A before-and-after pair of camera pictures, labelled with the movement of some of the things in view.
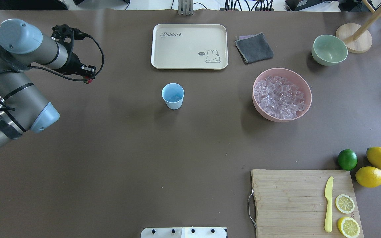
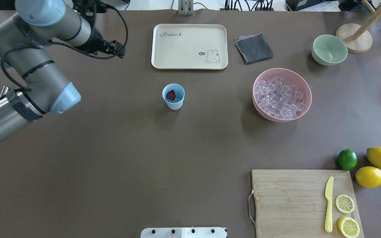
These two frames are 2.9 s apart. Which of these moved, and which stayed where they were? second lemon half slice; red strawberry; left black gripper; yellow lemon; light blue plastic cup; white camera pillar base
Moved: left black gripper; red strawberry
Stayed: yellow lemon; second lemon half slice; white camera pillar base; light blue plastic cup
